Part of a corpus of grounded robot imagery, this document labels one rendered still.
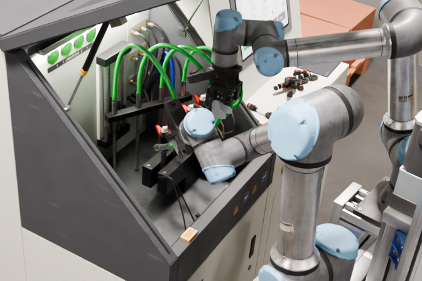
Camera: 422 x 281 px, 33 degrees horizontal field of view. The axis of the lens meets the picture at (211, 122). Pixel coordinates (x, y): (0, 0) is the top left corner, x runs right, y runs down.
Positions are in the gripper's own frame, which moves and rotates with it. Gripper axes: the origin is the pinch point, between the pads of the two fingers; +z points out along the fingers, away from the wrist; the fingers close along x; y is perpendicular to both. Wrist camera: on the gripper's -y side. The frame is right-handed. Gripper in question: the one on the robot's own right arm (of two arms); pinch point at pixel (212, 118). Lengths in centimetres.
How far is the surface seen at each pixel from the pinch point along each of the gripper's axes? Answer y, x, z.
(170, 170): -13.7, 0.2, 26.5
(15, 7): -59, -19, -26
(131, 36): -45, 22, -4
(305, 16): -64, 240, 77
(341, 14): -46, 258, 77
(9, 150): -52, -33, 15
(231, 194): 7.2, 4.6, 29.5
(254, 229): 8, 26, 60
